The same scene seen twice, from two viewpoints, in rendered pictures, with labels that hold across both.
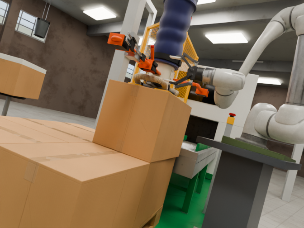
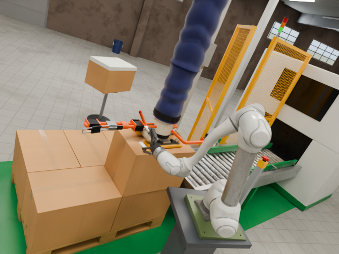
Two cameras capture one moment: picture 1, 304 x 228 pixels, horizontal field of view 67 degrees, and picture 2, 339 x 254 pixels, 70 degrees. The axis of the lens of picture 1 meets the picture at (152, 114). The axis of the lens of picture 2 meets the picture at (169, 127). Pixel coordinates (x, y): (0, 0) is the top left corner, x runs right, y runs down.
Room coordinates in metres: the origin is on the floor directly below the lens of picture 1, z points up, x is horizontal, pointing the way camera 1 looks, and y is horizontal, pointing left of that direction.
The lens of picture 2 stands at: (-0.06, -0.82, 1.88)
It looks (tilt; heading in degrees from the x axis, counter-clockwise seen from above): 23 degrees down; 25
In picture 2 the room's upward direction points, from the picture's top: 22 degrees clockwise
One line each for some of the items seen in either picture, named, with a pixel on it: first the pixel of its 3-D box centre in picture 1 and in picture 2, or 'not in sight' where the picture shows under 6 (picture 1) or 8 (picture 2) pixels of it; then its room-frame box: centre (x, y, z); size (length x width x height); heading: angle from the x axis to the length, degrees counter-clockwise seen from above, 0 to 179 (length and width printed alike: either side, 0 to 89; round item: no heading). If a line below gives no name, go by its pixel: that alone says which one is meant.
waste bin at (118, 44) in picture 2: not in sight; (117, 46); (7.06, 5.69, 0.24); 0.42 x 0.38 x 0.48; 63
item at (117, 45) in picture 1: (120, 42); (92, 124); (1.05, 0.23, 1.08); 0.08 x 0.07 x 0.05; 160
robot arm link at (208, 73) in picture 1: (208, 75); (160, 153); (1.22, -0.24, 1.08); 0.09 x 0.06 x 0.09; 160
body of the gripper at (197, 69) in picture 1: (195, 73); (154, 147); (1.25, -0.17, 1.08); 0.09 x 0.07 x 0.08; 70
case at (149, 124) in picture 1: (148, 122); (149, 158); (1.60, 0.01, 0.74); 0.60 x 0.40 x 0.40; 157
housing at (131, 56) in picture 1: (132, 54); (110, 125); (1.17, 0.18, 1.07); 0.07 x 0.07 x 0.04; 70
